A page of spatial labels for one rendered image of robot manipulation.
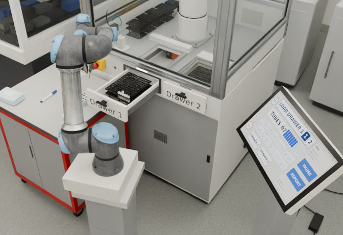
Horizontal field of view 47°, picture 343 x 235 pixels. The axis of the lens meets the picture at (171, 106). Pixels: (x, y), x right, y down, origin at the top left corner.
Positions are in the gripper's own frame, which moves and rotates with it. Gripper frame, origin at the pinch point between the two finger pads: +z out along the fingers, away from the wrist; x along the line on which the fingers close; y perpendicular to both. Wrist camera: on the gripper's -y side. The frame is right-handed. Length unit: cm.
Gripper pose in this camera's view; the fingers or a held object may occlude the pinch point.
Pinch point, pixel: (88, 70)
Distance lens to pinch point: 239.0
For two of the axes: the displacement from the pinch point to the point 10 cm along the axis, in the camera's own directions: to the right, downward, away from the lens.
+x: 8.7, -2.9, 4.1
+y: 5.0, 5.4, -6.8
